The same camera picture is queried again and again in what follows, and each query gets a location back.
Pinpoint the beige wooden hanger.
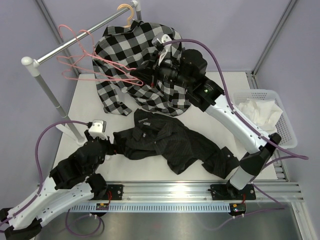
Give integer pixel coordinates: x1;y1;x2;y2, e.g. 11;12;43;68
116;3;135;29

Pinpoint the black white checkered shirt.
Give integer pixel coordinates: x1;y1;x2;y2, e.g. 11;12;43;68
92;20;191;117

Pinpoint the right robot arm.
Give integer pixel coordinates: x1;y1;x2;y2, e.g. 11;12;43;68
130;49;282;200

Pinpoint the pink wire hanger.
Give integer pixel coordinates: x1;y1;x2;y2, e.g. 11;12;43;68
58;24;141;82
56;29;145;87

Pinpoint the white plastic basket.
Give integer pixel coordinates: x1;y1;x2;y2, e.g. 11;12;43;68
232;89;298;149

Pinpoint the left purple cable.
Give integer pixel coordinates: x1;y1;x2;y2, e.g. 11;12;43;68
0;120;108;237

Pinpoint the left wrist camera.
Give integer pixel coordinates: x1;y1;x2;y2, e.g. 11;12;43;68
88;119;108;140

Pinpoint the white slotted cable duct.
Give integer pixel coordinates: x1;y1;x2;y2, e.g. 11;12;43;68
70;202;231;213

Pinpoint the black pinstripe shirt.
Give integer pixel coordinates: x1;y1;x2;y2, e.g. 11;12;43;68
113;109;240;179

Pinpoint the aluminium mounting rail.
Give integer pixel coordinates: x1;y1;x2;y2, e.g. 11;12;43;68
107;181;304;203

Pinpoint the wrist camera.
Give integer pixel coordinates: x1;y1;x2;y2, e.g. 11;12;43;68
151;33;172;66
88;119;108;140

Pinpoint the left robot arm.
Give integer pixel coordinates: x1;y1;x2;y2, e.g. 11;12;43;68
0;130;115;240

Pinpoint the metal clothes rack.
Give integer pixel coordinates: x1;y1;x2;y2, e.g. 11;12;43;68
21;0;142;145

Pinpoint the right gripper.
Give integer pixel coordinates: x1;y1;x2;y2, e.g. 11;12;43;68
130;51;193;90

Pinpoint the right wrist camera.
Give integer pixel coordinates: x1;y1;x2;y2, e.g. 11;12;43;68
151;33;172;66

